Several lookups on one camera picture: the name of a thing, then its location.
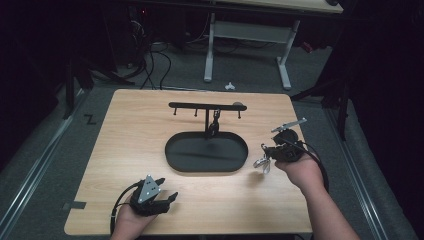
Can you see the black key rack with tray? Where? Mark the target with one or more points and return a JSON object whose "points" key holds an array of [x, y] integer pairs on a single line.
{"points": [[206, 155]]}

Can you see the person's left hand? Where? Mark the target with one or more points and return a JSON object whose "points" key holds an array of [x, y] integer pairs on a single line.
{"points": [[130, 223]]}

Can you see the grey tape strip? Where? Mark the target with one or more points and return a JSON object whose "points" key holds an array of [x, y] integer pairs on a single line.
{"points": [[75, 205]]}

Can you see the metal floor rail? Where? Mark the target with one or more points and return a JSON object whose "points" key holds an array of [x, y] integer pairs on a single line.
{"points": [[356, 176], [36, 163]]}

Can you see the person's right hand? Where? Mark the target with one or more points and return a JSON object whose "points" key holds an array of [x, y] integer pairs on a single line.
{"points": [[300, 173]]}

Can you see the black tripod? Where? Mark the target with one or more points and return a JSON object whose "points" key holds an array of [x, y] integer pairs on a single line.
{"points": [[336, 96]]}

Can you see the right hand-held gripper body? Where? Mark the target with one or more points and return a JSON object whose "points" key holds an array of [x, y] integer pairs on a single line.
{"points": [[286, 151]]}

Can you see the white desk with metal legs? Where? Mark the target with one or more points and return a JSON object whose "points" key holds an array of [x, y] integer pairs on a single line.
{"points": [[253, 31]]}

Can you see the silver keys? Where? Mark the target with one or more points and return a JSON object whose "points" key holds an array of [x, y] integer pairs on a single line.
{"points": [[263, 164]]}

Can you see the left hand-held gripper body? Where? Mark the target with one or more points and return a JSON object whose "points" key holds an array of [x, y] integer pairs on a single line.
{"points": [[148, 196]]}

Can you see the small white object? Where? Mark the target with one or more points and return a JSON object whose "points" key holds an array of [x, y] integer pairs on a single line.
{"points": [[230, 86]]}

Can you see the black stand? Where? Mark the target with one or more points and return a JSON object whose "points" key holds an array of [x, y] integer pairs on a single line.
{"points": [[71, 86]]}

